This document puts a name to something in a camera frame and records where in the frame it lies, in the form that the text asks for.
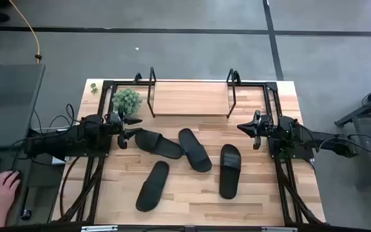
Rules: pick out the black rubber slide sandal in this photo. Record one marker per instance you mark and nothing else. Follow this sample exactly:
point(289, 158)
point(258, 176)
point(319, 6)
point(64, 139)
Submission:
point(194, 149)
point(153, 187)
point(230, 174)
point(159, 143)

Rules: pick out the silver metal bracket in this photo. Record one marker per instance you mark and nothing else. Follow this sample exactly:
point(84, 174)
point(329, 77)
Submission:
point(98, 228)
point(279, 229)

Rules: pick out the person's hand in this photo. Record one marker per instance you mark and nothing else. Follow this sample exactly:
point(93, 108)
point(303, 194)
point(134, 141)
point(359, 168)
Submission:
point(2, 193)

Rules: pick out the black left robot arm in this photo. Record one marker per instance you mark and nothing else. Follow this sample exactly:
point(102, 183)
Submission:
point(85, 132)

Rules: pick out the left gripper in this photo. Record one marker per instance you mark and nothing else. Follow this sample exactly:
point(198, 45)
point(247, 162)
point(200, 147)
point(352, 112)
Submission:
point(122, 129)

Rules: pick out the black round knob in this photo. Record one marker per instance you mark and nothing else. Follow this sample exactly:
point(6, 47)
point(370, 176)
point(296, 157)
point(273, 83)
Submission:
point(26, 214)

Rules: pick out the light grey desk panel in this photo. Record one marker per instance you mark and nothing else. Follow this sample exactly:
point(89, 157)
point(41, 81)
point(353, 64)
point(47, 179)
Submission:
point(8, 106)

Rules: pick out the white box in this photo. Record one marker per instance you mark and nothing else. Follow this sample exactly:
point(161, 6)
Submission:
point(58, 160)

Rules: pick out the wooden shelf with black legs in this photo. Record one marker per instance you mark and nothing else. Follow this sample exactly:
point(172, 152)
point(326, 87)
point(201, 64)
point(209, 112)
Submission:
point(190, 98)

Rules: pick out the green artificial plant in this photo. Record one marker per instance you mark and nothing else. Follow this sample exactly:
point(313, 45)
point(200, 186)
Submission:
point(127, 100)

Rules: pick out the black metal table frame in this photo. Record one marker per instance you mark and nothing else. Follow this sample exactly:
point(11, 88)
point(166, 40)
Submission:
point(107, 85)

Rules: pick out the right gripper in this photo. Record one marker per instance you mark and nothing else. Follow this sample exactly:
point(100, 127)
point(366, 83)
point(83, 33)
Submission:
point(264, 127)

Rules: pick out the small green leaf sprig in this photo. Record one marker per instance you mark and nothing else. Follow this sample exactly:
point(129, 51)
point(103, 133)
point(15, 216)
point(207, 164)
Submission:
point(93, 87)

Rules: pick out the dark grey desk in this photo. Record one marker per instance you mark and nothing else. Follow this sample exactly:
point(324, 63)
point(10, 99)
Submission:
point(40, 180)

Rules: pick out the black metal clamp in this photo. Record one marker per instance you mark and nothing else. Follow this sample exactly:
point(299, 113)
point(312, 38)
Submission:
point(137, 78)
point(237, 78)

